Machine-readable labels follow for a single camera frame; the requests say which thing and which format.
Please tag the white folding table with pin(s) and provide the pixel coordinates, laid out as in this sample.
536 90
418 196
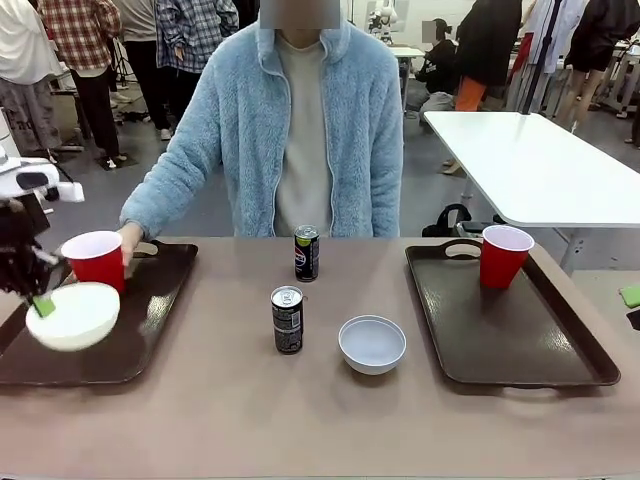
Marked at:
540 165

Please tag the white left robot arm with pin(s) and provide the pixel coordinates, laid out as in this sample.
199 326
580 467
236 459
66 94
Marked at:
15 172

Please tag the person's right forearm blue sleeve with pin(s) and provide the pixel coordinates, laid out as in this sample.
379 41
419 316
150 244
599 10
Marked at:
170 190

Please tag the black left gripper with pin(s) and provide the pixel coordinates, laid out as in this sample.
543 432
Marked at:
17 240

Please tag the bystander in white shirt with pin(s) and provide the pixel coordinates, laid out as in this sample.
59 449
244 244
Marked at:
22 60

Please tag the bystander in grey top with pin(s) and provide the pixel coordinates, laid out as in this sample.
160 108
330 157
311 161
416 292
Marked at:
142 50

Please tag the brown plastic tray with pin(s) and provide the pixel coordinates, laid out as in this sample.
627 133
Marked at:
150 325
505 345

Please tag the person's blurred head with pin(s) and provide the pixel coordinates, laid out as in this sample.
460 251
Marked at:
299 14

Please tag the person's torso blue fleece jacket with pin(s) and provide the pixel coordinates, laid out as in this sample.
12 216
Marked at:
305 140

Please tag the seated bystander in black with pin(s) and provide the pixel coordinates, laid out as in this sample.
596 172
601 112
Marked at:
437 70

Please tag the black vertical pole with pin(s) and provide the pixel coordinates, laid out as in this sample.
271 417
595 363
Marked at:
539 55

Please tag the black can with white text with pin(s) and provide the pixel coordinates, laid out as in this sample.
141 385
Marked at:
287 325

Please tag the bystander in blue plaid shirt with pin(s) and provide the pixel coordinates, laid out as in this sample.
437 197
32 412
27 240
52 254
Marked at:
192 35

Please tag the white bowl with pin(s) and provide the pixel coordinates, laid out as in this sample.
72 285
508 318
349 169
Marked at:
372 347
82 320

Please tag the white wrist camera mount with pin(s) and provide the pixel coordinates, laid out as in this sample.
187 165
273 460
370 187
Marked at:
67 192

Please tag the black backpack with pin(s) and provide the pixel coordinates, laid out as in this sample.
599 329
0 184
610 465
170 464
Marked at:
445 222

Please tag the bystander in white coat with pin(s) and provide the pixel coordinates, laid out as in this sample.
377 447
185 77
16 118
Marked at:
560 35

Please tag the red plastic cup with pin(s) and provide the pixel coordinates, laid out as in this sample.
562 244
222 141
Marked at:
502 265
95 265

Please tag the bystander in black jacket shorts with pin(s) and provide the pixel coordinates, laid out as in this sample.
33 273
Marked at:
597 35

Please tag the black Pepsi can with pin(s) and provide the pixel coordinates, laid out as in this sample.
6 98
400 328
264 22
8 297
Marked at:
306 257

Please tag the bystander with orange trousers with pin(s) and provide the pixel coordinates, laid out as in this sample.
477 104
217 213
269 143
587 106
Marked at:
487 45

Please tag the person's right hand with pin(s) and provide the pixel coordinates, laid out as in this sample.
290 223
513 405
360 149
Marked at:
131 242

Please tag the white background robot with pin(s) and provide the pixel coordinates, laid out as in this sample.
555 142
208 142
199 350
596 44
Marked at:
381 15

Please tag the bystander in red plaid shirt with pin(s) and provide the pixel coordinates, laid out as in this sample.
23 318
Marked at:
82 45

